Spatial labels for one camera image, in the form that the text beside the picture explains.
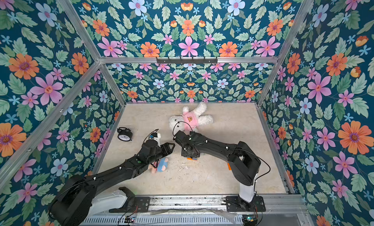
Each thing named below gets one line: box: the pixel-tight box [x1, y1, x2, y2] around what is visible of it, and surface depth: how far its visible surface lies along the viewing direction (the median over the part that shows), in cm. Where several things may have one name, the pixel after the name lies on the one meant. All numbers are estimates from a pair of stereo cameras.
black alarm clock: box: [116, 126, 133, 142], surface depth 95 cm
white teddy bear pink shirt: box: [168, 101, 214, 135], surface depth 101 cm
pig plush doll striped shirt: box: [149, 157, 169, 174], surface depth 82 cm
